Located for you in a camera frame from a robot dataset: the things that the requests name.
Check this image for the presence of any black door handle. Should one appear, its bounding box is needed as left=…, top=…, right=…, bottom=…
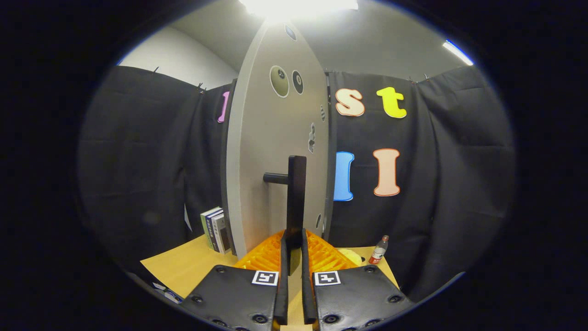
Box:
left=263, top=155, right=307, bottom=276

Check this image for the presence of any grey cover book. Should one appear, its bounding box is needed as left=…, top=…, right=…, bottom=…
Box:
left=211, top=214, right=231, bottom=255

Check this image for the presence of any small red label bottle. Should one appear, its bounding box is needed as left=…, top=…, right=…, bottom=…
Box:
left=369, top=235, right=390, bottom=265

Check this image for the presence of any yellow plush toy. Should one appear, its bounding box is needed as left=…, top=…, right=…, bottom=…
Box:
left=338, top=248, right=363, bottom=267

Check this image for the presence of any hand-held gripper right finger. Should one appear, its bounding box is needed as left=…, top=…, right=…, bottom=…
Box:
left=301, top=228, right=414, bottom=331

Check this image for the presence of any black backdrop cloth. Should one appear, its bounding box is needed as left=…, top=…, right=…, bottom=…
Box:
left=78, top=64, right=515, bottom=302

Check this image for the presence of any large ceiling light panel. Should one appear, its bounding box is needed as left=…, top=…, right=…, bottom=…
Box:
left=239, top=0, right=359, bottom=21

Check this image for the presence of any dark grey shoe cabinet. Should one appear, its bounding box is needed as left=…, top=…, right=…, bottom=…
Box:
left=220, top=69, right=338, bottom=258

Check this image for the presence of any green and white book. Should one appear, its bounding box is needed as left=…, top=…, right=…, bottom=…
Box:
left=200, top=207, right=222, bottom=251

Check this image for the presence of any narrow ceiling light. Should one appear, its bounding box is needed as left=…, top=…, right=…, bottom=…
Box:
left=442, top=40, right=474, bottom=66

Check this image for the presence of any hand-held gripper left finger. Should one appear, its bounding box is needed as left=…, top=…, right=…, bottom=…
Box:
left=181, top=228, right=290, bottom=331

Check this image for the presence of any blue spine book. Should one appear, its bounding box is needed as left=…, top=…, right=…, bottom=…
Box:
left=205, top=211, right=226, bottom=252

